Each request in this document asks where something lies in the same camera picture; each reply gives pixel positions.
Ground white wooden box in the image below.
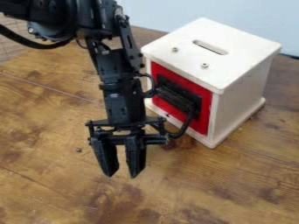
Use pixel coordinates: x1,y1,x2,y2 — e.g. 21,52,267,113
141,17,282,148

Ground black metal drawer handle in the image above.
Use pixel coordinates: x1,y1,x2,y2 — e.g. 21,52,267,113
147,73,203,139

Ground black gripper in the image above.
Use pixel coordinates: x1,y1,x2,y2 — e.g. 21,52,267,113
85,80,168,179

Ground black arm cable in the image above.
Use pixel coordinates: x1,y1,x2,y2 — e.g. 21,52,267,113
137,73,157,99

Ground red drawer front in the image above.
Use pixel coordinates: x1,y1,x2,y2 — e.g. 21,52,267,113
151,62,212,135

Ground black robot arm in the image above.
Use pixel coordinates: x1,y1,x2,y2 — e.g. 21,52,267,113
0,0,168,177

